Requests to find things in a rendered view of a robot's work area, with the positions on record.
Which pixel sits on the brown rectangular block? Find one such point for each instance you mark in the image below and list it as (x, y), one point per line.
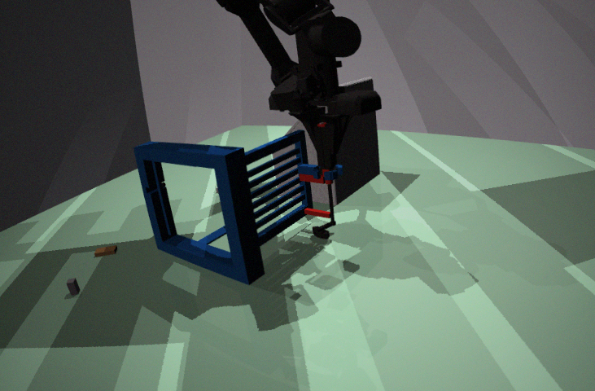
(105, 251)

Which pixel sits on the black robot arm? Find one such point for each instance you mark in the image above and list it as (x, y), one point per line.
(317, 32)

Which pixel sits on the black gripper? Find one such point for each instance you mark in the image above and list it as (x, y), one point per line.
(341, 106)

